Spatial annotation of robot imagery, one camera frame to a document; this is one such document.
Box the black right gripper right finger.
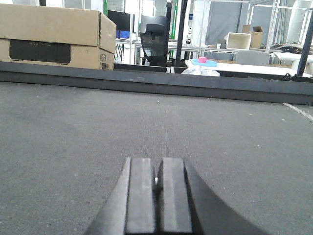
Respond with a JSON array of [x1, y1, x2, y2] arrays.
[[157, 157, 266, 235]]

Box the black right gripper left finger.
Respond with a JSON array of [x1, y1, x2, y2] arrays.
[[85, 158, 157, 235]]

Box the pink small box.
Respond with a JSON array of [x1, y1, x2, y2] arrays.
[[198, 57, 207, 63]]

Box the white open box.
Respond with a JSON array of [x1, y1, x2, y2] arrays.
[[224, 32, 251, 50]]

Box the small brown cardboard box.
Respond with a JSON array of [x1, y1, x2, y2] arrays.
[[242, 24, 263, 48]]

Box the large brown cardboard box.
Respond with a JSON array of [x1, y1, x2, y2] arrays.
[[0, 4, 116, 70]]

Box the crumpled plastic bag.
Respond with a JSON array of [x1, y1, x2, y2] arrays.
[[182, 66, 220, 77]]

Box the light blue tray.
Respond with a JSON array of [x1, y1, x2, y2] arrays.
[[190, 59, 218, 67]]

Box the black office chair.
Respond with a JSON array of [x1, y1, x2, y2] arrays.
[[139, 15, 166, 67]]

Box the black vertical pole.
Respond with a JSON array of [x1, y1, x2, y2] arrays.
[[175, 0, 188, 67]]

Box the black conveyor side rail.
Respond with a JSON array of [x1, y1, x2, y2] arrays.
[[0, 62, 313, 105]]

